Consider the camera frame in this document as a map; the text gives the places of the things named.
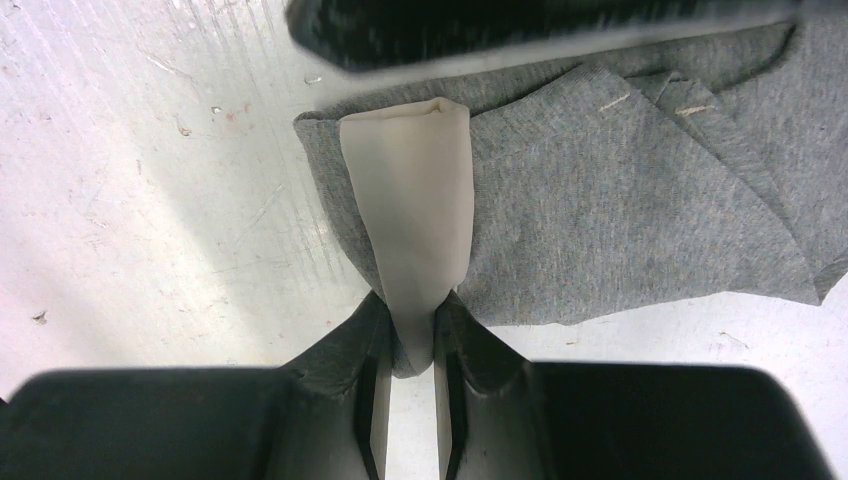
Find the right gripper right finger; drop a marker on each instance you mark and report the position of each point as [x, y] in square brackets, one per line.
[502, 416]

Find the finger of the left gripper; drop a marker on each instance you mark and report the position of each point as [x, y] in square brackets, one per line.
[367, 36]

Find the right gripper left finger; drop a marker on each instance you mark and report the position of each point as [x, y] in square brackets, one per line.
[322, 415]

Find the grey beige underwear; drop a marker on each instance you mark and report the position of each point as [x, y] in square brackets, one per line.
[636, 177]

